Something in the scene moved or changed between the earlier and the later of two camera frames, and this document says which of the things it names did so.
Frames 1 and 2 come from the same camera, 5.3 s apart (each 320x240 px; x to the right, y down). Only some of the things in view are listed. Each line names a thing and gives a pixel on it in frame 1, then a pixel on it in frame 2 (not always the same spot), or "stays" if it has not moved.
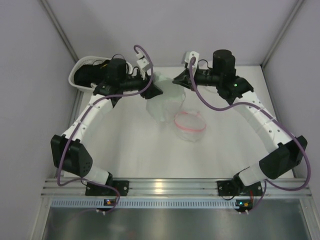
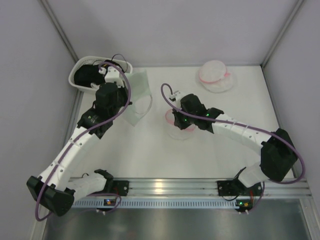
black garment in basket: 88,75 stays
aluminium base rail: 175,188 stays
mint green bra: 164,106 → 141,99
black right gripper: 189,78 → 179,122
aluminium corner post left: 60,30 stays
